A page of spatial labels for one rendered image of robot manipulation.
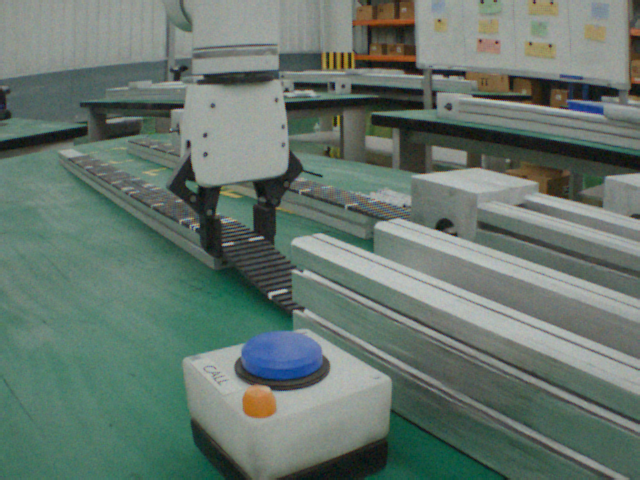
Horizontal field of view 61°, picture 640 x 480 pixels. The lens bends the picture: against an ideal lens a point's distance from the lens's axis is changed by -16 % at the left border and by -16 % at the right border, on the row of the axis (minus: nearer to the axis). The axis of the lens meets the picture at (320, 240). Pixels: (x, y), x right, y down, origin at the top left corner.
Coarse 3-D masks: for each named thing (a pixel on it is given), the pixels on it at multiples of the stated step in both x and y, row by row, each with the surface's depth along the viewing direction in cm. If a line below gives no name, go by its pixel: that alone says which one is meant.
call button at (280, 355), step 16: (256, 336) 32; (272, 336) 32; (288, 336) 32; (304, 336) 32; (256, 352) 30; (272, 352) 30; (288, 352) 30; (304, 352) 30; (320, 352) 31; (256, 368) 30; (272, 368) 29; (288, 368) 29; (304, 368) 30
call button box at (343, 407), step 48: (192, 384) 32; (240, 384) 30; (288, 384) 29; (336, 384) 30; (384, 384) 30; (192, 432) 34; (240, 432) 27; (288, 432) 27; (336, 432) 29; (384, 432) 31
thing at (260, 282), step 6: (288, 270) 59; (300, 270) 59; (264, 276) 57; (270, 276) 57; (276, 276) 58; (282, 276) 58; (288, 276) 58; (252, 282) 57; (258, 282) 57; (264, 282) 56; (270, 282) 56; (276, 282) 57; (282, 282) 57; (258, 288) 56
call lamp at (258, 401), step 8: (248, 392) 27; (256, 392) 27; (264, 392) 27; (248, 400) 27; (256, 400) 27; (264, 400) 27; (272, 400) 27; (248, 408) 27; (256, 408) 27; (264, 408) 27; (272, 408) 27; (256, 416) 27; (264, 416) 27
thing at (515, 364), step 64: (320, 256) 42; (384, 256) 48; (448, 256) 42; (512, 256) 40; (320, 320) 45; (384, 320) 37; (448, 320) 32; (512, 320) 30; (576, 320) 33; (448, 384) 33; (512, 384) 29; (576, 384) 25; (512, 448) 29; (576, 448) 26
